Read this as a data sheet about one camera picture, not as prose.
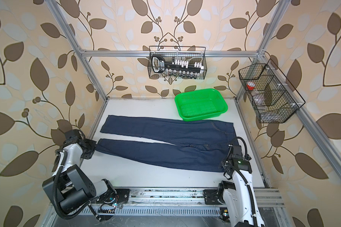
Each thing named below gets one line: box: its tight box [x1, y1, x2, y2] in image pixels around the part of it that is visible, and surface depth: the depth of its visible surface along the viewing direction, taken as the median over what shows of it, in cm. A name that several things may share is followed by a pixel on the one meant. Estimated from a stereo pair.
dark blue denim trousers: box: [95, 115, 238, 173], surface depth 96 cm
